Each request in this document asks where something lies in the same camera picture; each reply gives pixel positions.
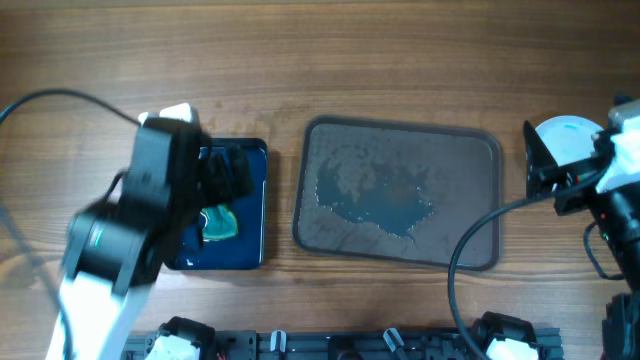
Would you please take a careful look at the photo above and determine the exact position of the blue water tray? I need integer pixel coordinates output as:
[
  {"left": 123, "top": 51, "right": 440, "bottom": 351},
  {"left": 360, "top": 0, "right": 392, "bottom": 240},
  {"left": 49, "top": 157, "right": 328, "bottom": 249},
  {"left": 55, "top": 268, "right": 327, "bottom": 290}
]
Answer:
[{"left": 167, "top": 138, "right": 268, "bottom": 271}]

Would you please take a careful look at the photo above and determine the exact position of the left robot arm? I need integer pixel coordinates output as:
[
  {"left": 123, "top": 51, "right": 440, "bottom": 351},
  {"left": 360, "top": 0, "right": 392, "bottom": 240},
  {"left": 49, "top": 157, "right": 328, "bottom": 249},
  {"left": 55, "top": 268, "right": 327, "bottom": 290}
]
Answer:
[{"left": 47, "top": 117, "right": 253, "bottom": 359}]

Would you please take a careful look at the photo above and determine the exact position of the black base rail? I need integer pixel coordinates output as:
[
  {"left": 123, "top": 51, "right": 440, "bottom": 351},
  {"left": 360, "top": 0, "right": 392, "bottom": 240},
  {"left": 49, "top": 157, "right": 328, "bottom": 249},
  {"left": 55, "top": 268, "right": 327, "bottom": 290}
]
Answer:
[{"left": 124, "top": 327, "right": 565, "bottom": 360}]

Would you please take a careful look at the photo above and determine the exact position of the left black cable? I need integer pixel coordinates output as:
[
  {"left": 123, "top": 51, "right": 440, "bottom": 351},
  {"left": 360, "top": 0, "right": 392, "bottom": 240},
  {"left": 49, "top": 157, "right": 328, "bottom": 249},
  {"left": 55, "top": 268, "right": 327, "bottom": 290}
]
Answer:
[{"left": 0, "top": 88, "right": 142, "bottom": 360}]

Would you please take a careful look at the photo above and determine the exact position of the right black cable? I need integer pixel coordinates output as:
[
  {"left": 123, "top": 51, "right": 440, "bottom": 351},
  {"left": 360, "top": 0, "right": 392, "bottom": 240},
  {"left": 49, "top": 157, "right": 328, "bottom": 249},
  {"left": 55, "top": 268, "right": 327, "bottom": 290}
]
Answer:
[{"left": 447, "top": 172, "right": 604, "bottom": 360}]

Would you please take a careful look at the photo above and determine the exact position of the green sponge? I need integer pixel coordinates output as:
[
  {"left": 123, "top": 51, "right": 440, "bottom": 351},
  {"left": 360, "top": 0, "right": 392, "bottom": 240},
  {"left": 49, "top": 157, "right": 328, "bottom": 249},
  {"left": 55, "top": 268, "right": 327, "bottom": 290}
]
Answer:
[{"left": 200, "top": 205, "right": 239, "bottom": 242}]

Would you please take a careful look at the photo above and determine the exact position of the black cable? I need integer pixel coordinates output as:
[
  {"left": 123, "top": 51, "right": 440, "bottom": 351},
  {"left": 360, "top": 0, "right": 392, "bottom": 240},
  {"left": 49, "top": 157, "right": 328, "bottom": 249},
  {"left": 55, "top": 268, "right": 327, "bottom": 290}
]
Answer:
[
  {"left": 0, "top": 88, "right": 142, "bottom": 360},
  {"left": 447, "top": 172, "right": 604, "bottom": 360}
]

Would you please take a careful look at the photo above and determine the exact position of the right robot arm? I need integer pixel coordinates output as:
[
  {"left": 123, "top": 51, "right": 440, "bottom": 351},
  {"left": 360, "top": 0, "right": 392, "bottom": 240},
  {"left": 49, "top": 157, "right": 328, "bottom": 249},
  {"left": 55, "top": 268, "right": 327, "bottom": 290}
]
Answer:
[{"left": 447, "top": 116, "right": 639, "bottom": 359}]

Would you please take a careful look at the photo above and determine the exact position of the white plate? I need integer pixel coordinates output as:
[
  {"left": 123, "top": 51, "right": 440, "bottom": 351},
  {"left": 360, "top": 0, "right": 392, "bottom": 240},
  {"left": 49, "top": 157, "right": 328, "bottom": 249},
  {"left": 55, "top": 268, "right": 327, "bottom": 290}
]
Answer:
[{"left": 536, "top": 115, "right": 603, "bottom": 166}]

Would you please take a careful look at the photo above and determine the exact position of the dark brown serving tray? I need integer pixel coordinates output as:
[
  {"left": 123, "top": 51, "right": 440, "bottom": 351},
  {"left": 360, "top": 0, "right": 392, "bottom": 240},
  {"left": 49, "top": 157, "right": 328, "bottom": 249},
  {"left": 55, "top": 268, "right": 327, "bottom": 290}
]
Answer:
[{"left": 291, "top": 115, "right": 503, "bottom": 268}]

